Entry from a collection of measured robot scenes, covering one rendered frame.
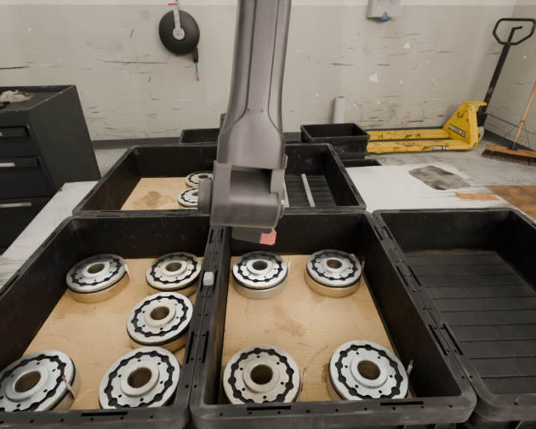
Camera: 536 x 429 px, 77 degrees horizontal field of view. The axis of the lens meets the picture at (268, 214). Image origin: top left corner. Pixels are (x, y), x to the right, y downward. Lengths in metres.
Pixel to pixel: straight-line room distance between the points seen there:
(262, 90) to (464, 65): 4.28
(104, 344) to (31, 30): 3.63
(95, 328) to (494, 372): 0.61
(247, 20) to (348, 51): 3.60
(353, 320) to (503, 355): 0.22
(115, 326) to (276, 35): 0.50
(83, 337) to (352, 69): 3.67
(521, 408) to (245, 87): 0.42
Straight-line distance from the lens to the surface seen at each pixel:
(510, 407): 0.46
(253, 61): 0.32
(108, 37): 3.82
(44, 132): 1.98
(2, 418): 0.47
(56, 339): 0.66
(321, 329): 0.58
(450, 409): 0.43
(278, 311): 0.60
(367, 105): 4.11
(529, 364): 0.66
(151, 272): 0.66
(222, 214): 0.32
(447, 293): 0.72
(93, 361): 0.60
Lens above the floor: 1.27
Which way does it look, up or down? 31 degrees down
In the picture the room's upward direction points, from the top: straight up
